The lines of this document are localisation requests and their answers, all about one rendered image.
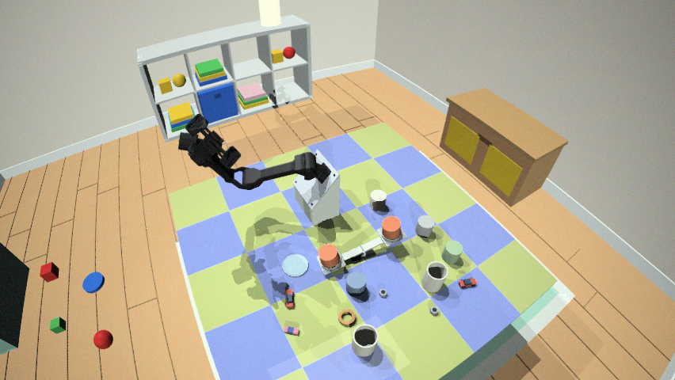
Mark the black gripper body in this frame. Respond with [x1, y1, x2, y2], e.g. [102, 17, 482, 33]
[185, 114, 241, 169]

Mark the orange cylinder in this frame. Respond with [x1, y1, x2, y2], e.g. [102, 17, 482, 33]
[382, 216, 401, 240]

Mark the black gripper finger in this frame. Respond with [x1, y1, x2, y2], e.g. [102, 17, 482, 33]
[220, 146, 239, 165]
[189, 116, 208, 136]

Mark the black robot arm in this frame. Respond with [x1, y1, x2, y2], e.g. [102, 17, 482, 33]
[178, 132, 331, 190]

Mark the green cylinder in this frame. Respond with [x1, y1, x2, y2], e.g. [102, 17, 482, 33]
[441, 241, 463, 264]

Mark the orange ring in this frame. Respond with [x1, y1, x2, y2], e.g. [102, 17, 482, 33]
[338, 309, 356, 326]

